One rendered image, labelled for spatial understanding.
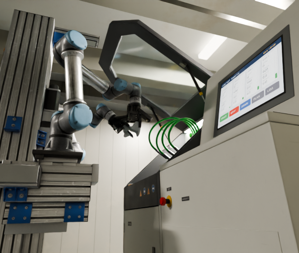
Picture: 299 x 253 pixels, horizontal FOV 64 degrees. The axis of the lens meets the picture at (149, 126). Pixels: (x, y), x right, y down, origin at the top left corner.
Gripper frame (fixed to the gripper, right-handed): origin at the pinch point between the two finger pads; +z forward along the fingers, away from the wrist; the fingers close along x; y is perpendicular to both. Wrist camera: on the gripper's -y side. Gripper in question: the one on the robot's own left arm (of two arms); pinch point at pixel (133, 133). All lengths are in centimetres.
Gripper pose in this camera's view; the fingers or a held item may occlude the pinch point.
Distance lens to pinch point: 175.7
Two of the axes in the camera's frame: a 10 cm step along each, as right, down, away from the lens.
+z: 7.2, 6.2, -3.0
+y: -6.8, 5.5, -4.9
